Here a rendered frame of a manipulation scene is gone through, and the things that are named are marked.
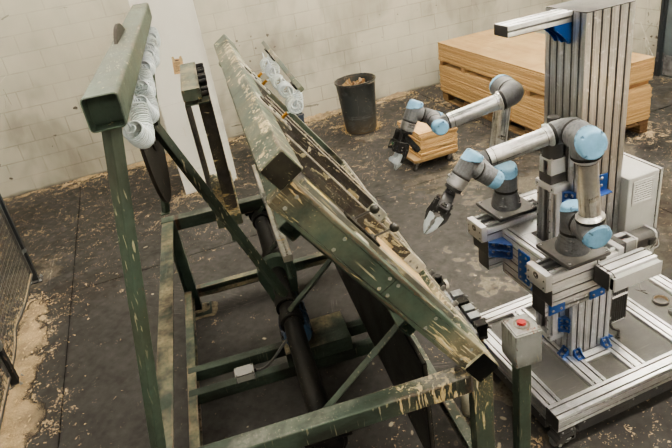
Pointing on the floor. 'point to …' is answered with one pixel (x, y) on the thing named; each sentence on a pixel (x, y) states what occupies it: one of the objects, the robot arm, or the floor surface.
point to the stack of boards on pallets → (485, 67)
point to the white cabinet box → (166, 84)
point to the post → (521, 385)
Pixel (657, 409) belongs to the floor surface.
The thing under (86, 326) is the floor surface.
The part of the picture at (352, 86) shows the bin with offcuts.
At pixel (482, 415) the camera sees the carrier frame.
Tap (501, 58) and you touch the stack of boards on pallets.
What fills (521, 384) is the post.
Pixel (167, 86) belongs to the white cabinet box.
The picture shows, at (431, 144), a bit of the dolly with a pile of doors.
